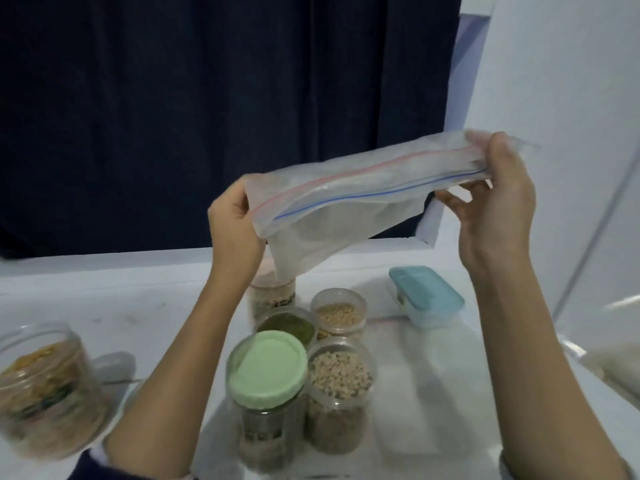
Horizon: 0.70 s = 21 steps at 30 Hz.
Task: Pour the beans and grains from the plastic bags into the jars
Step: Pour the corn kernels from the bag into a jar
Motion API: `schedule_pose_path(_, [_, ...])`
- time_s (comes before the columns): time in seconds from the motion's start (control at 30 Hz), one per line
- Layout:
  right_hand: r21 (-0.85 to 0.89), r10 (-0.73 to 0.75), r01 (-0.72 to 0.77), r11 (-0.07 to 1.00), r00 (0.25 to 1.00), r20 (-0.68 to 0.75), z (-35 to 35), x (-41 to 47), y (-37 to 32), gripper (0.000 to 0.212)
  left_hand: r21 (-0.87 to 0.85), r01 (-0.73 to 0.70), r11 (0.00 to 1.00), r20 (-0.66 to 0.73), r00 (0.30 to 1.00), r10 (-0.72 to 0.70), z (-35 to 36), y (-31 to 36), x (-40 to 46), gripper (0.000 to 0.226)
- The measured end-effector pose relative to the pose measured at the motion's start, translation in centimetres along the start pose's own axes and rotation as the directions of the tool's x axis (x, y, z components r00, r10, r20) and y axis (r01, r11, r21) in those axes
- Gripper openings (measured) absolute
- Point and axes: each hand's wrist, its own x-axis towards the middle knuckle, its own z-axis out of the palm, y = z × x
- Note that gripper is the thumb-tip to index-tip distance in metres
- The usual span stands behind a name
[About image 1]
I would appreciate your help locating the dark navy curtain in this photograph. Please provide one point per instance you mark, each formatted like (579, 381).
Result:
(200, 105)

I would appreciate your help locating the person's right hand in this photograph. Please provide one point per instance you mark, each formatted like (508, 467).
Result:
(498, 220)

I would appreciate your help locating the transparent jar pink lid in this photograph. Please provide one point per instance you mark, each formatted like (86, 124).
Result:
(272, 295)

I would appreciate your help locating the transparent jar blue lid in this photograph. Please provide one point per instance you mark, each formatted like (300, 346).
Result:
(45, 395)

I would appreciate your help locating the person's left hand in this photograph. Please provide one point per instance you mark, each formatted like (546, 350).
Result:
(235, 240)

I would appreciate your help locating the zip bag of corn kernels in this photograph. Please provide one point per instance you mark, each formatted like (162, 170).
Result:
(350, 205)

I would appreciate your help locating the transparent jar green lid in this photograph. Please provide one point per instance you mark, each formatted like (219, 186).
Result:
(265, 420)

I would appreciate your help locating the teal lidded plastic container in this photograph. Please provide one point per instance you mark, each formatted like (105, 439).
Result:
(428, 293)

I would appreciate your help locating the person's left forearm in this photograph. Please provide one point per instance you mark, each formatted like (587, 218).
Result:
(170, 385)

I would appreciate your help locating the green round lid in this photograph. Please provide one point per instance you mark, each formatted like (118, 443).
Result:
(266, 367)

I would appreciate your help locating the pile of green beans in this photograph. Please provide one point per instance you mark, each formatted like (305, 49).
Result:
(290, 327)

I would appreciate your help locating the pile of yellow soybeans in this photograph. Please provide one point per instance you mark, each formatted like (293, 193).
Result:
(338, 315)

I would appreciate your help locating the person's right forearm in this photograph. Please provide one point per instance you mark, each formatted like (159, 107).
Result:
(545, 385)

